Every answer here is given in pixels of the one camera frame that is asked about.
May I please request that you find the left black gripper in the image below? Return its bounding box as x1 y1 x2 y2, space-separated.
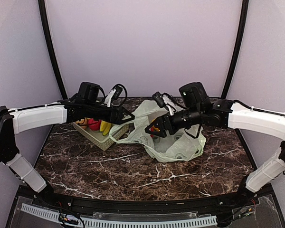
85 102 135 125

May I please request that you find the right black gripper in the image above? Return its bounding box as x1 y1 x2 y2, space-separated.
145 105 203 137

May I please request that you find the red toy fruit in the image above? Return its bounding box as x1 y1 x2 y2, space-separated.
150 126 155 138

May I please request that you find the yellow toy banana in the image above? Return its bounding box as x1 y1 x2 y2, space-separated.
99 120 112 136

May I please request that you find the red toy apple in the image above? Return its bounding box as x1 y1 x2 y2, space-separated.
88 118 101 131

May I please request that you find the light green plastic bag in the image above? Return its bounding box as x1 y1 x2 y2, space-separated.
109 100 206 162

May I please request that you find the orange toy peach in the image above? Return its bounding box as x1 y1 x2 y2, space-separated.
76 118 88 130

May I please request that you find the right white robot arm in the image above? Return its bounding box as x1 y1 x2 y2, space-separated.
145 98 285 206

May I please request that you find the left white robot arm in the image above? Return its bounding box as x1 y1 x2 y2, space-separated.
0 100 134 207

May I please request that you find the light green perforated basket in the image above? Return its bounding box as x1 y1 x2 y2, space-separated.
72 123 129 151

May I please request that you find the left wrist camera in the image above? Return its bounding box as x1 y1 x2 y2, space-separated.
77 82 128 107

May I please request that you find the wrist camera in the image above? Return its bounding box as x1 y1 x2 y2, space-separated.
152 82 211 116
77 82 128 107

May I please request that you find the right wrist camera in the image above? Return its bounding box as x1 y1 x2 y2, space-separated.
152 82 211 116

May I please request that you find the black front table rail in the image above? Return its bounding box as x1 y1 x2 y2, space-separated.
25 189 259 220

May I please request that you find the white slotted cable duct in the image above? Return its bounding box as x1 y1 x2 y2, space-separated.
20 203 218 228

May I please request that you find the left black frame post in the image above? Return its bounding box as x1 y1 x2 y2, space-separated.
38 0 67 99

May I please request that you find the black frame post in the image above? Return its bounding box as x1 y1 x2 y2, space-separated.
38 0 67 99
220 0 249 99

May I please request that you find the right black frame post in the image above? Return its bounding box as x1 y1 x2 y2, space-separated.
220 0 249 99

